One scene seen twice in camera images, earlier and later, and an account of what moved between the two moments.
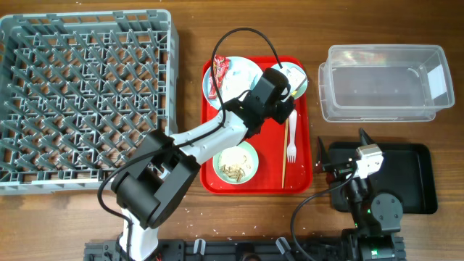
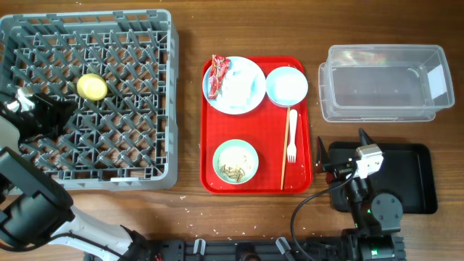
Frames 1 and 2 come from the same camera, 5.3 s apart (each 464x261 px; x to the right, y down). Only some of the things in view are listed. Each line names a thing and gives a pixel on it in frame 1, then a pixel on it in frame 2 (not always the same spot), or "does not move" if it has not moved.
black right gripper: x=338 y=171 does not move
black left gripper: x=285 y=113 → x=59 y=111
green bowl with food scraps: x=237 y=164 does not move
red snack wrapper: x=220 y=64 does not move
